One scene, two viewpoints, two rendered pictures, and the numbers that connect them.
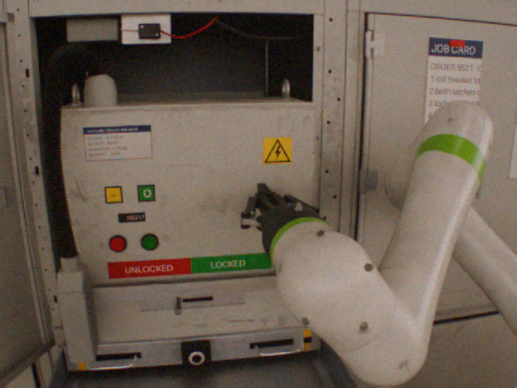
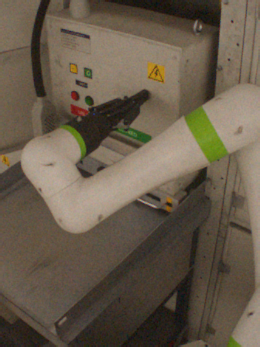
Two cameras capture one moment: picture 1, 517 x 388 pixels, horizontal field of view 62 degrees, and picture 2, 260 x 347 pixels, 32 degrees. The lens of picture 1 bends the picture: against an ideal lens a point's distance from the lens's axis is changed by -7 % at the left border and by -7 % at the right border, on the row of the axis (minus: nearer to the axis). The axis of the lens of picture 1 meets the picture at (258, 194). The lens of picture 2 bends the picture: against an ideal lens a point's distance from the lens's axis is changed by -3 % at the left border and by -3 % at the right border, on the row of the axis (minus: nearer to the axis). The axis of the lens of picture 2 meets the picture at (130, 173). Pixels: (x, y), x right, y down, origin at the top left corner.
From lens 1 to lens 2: 0.90 m
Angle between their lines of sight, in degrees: 48
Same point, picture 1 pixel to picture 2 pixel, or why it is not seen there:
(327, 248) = (32, 146)
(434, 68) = not seen: outside the picture
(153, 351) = (88, 163)
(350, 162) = not seen: hidden behind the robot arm
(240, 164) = (135, 73)
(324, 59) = (228, 11)
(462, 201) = (168, 159)
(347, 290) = (29, 168)
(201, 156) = (114, 61)
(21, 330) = not seen: hidden behind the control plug
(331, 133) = (230, 68)
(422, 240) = (119, 169)
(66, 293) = (34, 114)
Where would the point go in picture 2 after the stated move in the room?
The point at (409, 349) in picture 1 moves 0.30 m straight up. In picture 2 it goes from (63, 214) to (48, 89)
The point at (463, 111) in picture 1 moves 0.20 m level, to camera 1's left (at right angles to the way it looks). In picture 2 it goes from (232, 96) to (162, 64)
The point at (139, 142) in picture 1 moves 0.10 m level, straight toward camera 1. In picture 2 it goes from (84, 43) to (62, 55)
